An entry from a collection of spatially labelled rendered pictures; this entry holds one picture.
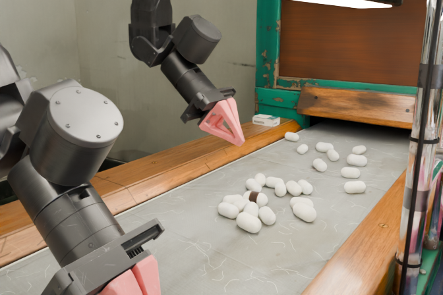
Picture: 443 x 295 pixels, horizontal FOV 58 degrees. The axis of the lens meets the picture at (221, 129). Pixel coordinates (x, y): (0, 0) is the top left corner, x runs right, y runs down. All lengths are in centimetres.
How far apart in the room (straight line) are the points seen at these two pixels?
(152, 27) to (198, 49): 9
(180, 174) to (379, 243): 35
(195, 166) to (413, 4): 59
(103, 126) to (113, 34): 236
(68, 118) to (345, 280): 29
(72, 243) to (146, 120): 222
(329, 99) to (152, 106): 164
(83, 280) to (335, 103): 78
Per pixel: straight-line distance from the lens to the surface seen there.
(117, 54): 266
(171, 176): 69
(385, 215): 57
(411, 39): 99
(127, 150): 273
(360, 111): 96
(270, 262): 49
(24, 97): 40
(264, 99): 113
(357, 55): 102
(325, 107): 99
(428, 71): 40
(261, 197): 60
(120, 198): 62
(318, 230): 56
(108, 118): 32
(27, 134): 35
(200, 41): 67
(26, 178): 37
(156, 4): 72
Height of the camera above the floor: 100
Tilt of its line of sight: 14 degrees down
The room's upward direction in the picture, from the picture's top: straight up
